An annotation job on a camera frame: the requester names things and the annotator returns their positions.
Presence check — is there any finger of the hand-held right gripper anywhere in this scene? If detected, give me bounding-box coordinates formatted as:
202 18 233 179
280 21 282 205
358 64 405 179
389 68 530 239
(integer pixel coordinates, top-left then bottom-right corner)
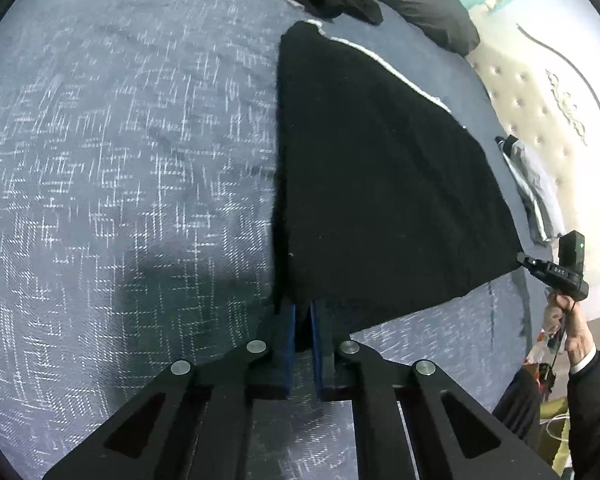
516 252 580 282

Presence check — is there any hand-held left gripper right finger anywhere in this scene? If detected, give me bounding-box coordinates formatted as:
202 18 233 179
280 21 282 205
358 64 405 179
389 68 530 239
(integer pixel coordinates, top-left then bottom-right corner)
310 299 557 480

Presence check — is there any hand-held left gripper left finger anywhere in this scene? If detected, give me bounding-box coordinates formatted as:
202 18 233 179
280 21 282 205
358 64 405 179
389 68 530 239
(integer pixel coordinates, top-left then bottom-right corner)
42 299 298 480

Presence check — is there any black knit sweater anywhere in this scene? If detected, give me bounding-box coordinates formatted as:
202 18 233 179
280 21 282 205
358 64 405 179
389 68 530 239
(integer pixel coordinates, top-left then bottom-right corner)
271 19 524 357

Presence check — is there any person's right forearm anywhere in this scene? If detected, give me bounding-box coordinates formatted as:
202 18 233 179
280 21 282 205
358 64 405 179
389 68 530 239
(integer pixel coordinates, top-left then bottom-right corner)
566 347 600 480

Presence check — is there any person's right hand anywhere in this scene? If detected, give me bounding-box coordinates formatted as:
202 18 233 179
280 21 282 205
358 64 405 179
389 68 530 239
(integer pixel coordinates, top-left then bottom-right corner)
542 291 595 367

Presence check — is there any grey folded garment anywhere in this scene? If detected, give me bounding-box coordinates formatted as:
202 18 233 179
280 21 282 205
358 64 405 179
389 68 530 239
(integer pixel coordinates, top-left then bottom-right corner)
495 135 567 244

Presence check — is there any person's black clothing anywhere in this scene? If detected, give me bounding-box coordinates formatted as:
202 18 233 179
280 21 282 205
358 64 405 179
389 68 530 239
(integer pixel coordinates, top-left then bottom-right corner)
492 367 544 457

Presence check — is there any cream tufted headboard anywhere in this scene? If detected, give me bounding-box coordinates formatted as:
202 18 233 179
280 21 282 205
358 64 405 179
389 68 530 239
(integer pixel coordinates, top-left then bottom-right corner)
467 0 600 322

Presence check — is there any blue-grey patterned bed sheet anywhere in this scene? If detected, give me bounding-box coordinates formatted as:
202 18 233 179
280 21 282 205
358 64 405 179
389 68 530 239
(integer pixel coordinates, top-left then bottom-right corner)
0 0 535 480

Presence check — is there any dark grey pillow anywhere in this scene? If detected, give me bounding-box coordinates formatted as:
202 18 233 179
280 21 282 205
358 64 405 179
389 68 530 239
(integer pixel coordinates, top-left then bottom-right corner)
340 0 482 57

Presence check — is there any thin black cable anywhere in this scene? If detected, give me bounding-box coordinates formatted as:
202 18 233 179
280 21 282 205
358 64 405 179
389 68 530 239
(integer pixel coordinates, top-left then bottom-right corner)
550 301 577 377

